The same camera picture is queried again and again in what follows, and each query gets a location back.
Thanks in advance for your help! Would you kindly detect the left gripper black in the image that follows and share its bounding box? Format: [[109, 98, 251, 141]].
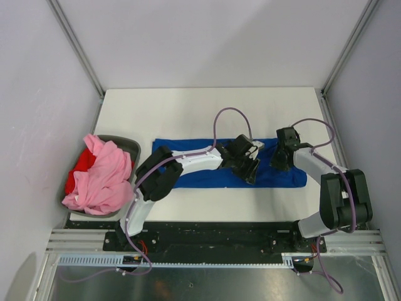
[[231, 153, 261, 185]]

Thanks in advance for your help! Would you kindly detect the blue printed t shirt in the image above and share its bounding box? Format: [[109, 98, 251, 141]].
[[152, 138, 307, 189]]

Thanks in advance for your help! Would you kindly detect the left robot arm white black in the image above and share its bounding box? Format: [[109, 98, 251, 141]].
[[115, 134, 264, 251]]

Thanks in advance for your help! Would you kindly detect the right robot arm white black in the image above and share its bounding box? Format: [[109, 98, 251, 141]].
[[270, 127, 373, 251]]

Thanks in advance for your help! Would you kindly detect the pink t shirt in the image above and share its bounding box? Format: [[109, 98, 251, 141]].
[[61, 134, 135, 216]]

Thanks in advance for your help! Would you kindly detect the red t shirt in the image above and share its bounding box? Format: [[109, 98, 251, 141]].
[[65, 147, 96, 195]]

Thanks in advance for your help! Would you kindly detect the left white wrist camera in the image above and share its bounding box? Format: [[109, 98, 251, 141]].
[[253, 140, 264, 152]]

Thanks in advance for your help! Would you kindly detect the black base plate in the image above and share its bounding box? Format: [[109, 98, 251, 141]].
[[103, 221, 317, 261]]

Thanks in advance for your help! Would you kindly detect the right aluminium frame post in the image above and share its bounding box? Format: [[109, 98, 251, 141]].
[[321, 0, 382, 97]]

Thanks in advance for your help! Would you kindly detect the aluminium frame post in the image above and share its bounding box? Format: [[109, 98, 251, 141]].
[[46, 0, 106, 97], [321, 0, 382, 97]]

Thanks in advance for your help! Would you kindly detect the grey slotted cable duct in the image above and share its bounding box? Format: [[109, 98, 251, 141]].
[[58, 253, 313, 268]]

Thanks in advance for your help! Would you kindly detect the left aluminium frame post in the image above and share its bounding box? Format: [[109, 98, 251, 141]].
[[46, 0, 106, 97]]

